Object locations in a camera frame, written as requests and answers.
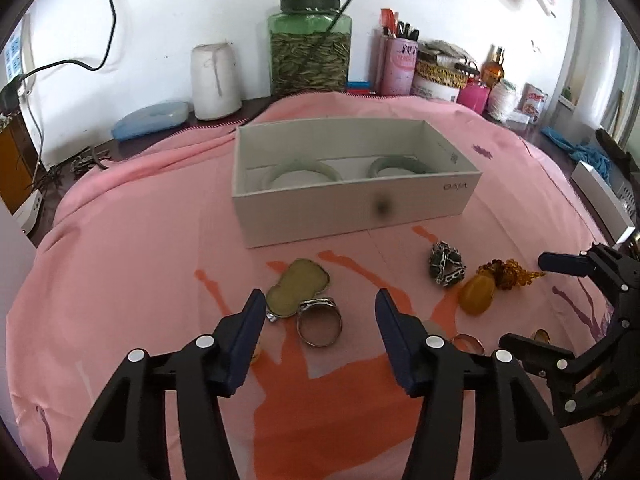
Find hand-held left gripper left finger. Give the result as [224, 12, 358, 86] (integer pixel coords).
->
[59, 288, 267, 480]

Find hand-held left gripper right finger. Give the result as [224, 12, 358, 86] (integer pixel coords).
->
[375, 288, 583, 480]

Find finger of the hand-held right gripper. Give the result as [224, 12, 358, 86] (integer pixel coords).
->
[499, 332, 632, 428]
[538, 242, 640, 343]

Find wide gold ring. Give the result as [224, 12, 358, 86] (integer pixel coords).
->
[452, 333, 486, 356]

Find silver ring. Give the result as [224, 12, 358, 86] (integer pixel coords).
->
[296, 297, 344, 347]

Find amber pendant with beads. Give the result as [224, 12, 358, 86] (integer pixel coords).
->
[460, 258, 547, 317]

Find dark stone wire-wrapped pendant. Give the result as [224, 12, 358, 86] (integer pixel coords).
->
[428, 241, 467, 288]

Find white cardboard box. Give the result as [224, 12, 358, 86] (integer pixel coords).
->
[231, 117, 483, 249]

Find long white box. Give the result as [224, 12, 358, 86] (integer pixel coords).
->
[571, 160, 636, 233]

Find blue cloth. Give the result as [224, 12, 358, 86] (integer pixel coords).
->
[540, 127, 613, 178]

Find pink cloth with orange print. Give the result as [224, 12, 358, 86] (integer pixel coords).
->
[5, 92, 613, 480]

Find pale green jade bangle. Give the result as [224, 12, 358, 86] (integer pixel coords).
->
[367, 156, 432, 178]
[262, 158, 344, 192]

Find white thread cone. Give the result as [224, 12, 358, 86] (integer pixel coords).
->
[487, 80, 517, 120]

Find pink plastic box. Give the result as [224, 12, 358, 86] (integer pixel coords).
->
[457, 80, 491, 115]

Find amber perfume bottle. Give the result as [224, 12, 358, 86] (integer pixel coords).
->
[481, 46, 506, 88]

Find floral round tin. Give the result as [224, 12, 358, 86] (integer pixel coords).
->
[411, 50, 481, 103]

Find black hair clips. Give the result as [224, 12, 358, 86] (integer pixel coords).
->
[70, 146, 111, 176]

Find grey cloth bundle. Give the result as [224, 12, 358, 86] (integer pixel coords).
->
[422, 39, 476, 61]

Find large white thread spool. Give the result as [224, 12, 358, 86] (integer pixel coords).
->
[191, 42, 243, 121]

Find white board panel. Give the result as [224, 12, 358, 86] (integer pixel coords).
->
[0, 205, 38, 321]

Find small white device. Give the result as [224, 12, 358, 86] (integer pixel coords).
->
[12, 192, 43, 233]

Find pink canister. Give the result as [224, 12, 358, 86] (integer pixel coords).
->
[376, 35, 418, 96]

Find green glass jar of seeds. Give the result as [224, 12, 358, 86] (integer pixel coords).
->
[267, 0, 353, 98]

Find brown wooden cabinet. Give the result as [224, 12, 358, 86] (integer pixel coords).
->
[0, 115, 38, 211]

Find black power plug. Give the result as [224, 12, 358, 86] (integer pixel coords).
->
[0, 76, 26, 111]

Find white power strip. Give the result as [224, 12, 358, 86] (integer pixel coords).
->
[2, 20, 31, 81]

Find black power cable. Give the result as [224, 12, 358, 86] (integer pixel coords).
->
[20, 0, 143, 83]

